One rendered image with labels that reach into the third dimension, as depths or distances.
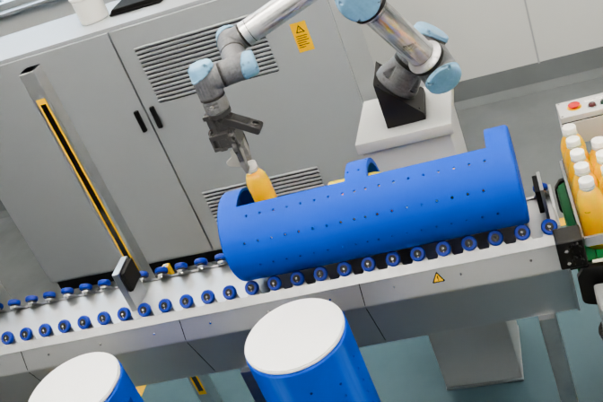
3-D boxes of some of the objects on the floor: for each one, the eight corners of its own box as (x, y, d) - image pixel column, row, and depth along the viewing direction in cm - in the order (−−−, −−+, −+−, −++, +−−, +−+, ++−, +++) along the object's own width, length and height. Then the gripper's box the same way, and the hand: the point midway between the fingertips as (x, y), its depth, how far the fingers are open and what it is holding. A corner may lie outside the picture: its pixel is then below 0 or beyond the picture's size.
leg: (572, 447, 279) (535, 309, 251) (589, 445, 278) (554, 305, 249) (575, 461, 274) (537, 321, 246) (593, 458, 273) (556, 318, 244)
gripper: (207, 105, 246) (233, 164, 256) (198, 123, 236) (226, 184, 246) (233, 98, 243) (258, 158, 253) (225, 116, 234) (252, 178, 244)
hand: (249, 165), depth 248 cm, fingers closed on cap, 4 cm apart
